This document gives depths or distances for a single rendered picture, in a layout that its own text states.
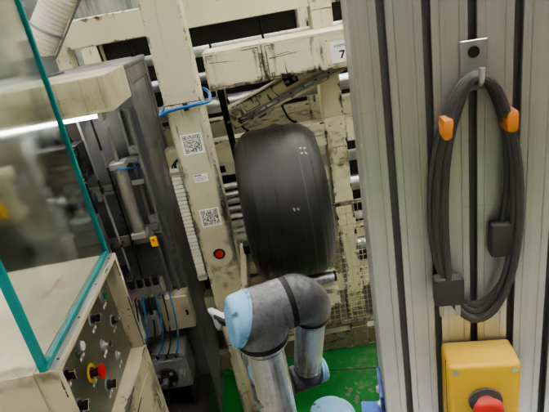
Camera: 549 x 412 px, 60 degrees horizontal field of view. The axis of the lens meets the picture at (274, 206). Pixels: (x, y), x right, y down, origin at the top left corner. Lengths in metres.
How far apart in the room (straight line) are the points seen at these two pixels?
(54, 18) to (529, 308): 1.81
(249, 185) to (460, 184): 1.10
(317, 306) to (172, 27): 1.03
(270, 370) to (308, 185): 0.70
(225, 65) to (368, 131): 1.42
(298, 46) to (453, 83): 1.42
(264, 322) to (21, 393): 0.57
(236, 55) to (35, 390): 1.31
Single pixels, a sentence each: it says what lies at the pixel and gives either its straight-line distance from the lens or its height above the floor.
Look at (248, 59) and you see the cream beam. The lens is 1.93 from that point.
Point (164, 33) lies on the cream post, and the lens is 1.68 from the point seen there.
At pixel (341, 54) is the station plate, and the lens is 1.97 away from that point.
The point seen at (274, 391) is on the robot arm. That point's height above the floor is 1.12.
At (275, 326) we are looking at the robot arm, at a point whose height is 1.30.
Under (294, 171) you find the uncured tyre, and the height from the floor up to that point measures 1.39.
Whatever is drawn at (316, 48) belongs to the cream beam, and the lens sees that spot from 1.95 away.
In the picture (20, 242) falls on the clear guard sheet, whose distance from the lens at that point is 1.18.
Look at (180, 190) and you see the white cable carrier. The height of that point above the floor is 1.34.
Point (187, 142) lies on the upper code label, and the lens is 1.73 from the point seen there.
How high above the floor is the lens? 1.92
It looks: 23 degrees down
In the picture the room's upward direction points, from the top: 10 degrees counter-clockwise
